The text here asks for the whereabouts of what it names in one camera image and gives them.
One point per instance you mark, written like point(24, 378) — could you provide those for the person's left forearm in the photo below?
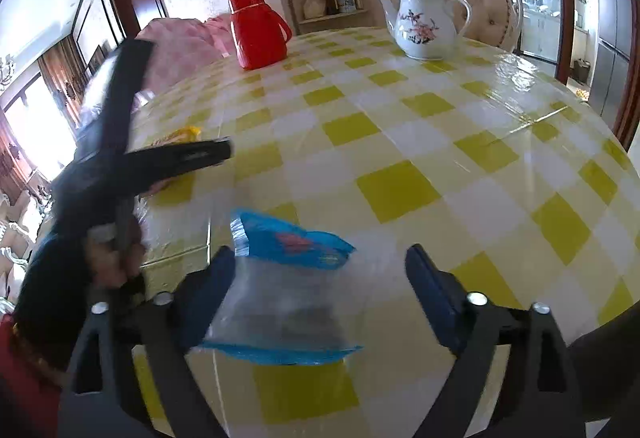
point(50, 298)

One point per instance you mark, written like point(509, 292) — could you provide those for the person's red clothing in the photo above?
point(25, 383)

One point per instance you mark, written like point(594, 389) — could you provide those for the white ornate padded chair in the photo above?
point(495, 17)

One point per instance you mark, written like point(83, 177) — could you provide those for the large pink checked chair cover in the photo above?
point(180, 47)

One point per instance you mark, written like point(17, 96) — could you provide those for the white floral teapot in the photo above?
point(425, 27)

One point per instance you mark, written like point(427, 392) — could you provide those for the tied plastic bag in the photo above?
point(314, 6)

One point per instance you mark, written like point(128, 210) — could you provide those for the brown patterned curtain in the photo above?
point(65, 72)

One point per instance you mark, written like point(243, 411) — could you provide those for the yellow checked tablecloth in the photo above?
point(390, 193)

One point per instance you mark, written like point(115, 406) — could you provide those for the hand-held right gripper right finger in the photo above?
point(435, 298)

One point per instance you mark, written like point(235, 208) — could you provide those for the small pink checked chair cover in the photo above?
point(220, 32)

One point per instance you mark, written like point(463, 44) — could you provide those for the brown glass bottle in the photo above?
point(330, 2)

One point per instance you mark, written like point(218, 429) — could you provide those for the grey refrigerator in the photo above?
point(612, 17)

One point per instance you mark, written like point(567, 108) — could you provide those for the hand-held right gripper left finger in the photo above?
point(210, 298)

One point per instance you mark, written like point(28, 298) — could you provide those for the dark rounded object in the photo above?
point(610, 368)

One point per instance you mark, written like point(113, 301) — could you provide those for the person's left hand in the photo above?
point(107, 268)

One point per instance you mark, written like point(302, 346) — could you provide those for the red thermos jug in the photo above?
point(255, 32)

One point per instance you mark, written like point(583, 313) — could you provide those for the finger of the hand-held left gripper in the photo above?
point(127, 87)
point(185, 157)

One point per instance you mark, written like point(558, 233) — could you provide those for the pale blue tin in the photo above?
point(345, 2)

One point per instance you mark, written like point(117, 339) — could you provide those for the blue edged clear snack packet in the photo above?
point(290, 243)

